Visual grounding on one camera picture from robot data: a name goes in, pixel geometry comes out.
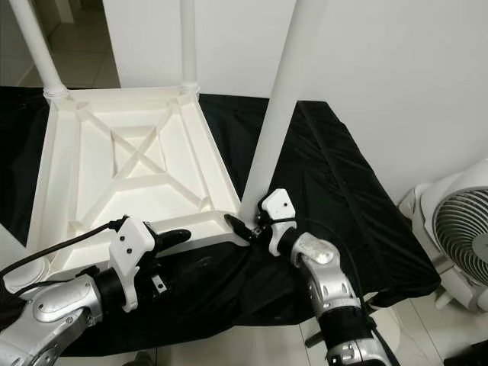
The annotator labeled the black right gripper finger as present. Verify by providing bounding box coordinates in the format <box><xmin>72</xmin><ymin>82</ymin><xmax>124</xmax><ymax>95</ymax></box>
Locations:
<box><xmin>223</xmin><ymin>213</ymin><xmax>256</xmax><ymax>241</ymax></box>

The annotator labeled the white round floor base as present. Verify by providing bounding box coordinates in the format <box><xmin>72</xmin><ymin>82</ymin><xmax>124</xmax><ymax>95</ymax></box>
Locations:
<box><xmin>366</xmin><ymin>301</ymin><xmax>401</xmax><ymax>348</ymax></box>

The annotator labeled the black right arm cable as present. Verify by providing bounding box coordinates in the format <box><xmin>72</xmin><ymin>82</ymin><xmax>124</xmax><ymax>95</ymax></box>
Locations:
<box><xmin>271</xmin><ymin>216</ymin><xmax>378</xmax><ymax>329</ymax></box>

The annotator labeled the white plastic table top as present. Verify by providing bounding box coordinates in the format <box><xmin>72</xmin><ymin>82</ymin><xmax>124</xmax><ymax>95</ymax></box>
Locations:
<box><xmin>4</xmin><ymin>84</ymin><xmax>256</xmax><ymax>294</ymax></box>

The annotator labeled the black tablecloth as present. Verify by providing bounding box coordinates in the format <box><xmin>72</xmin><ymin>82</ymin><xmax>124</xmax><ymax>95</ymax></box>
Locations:
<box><xmin>0</xmin><ymin>85</ymin><xmax>441</xmax><ymax>358</ymax></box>

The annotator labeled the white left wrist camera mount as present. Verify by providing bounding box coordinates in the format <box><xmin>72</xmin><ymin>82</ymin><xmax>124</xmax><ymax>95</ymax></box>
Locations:
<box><xmin>108</xmin><ymin>217</ymin><xmax>157</xmax><ymax>312</ymax></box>

